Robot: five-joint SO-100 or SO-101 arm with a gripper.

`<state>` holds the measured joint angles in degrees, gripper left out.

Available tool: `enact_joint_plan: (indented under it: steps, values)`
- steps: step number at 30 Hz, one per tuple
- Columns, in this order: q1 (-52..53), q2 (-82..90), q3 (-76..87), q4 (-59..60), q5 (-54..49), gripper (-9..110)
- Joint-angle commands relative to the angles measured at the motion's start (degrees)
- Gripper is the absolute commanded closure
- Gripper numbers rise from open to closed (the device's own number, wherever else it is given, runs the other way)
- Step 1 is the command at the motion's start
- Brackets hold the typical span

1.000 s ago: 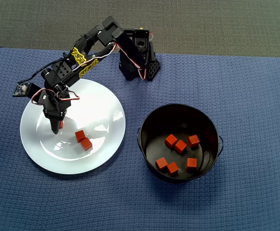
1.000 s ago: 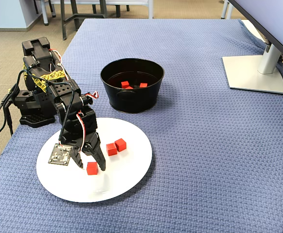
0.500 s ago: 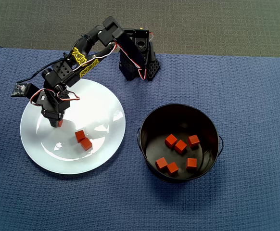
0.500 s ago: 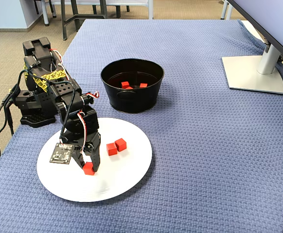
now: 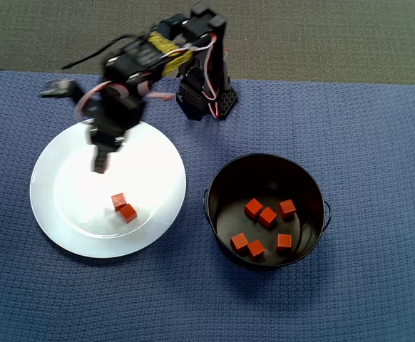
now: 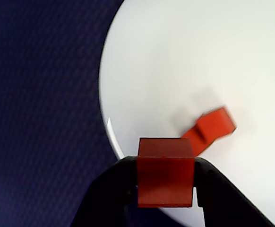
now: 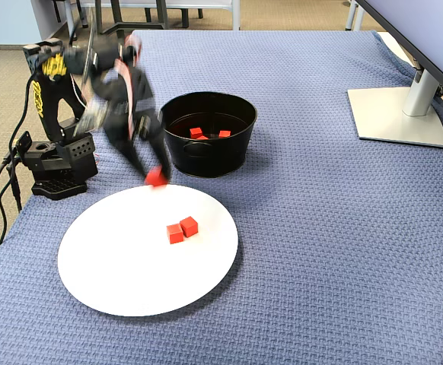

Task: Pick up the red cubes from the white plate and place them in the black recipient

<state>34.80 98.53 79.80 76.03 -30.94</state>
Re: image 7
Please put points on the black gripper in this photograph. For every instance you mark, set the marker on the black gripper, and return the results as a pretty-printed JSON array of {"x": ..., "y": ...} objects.
[{"x": 124, "y": 131}]

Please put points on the small red cube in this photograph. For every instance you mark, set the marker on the small red cube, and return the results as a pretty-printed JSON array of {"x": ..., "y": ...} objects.
[
  {"x": 174, "y": 234},
  {"x": 225, "y": 133},
  {"x": 196, "y": 132},
  {"x": 155, "y": 178},
  {"x": 189, "y": 227}
]

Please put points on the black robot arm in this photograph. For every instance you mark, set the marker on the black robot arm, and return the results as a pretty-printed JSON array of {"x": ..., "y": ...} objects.
[{"x": 50, "y": 99}]

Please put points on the white round plate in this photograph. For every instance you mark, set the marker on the white round plate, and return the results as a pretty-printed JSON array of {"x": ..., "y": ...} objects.
[{"x": 130, "y": 273}]

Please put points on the black round bowl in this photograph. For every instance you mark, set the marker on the black round bowl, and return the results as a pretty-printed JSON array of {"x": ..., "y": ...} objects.
[{"x": 206, "y": 159}]

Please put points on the black chair legs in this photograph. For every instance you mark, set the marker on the black chair legs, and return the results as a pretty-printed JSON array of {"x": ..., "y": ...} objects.
[{"x": 184, "y": 17}]

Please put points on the blue woven cloth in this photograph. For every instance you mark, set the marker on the blue woven cloth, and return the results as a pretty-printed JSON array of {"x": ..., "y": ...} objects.
[{"x": 320, "y": 228}]

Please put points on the light blue partition panel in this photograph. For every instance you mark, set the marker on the light blue partition panel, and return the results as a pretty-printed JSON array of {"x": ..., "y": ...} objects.
[{"x": 4, "y": 19}]

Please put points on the white metal leg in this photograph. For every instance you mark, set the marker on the white metal leg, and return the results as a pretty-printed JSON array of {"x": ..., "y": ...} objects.
[{"x": 352, "y": 15}]

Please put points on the white flat object left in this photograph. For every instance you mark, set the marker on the white flat object left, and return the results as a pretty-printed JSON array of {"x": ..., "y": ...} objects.
[{"x": 396, "y": 121}]

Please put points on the black table frame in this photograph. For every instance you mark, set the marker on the black table frame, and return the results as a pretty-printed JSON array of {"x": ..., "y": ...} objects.
[{"x": 109, "y": 26}]

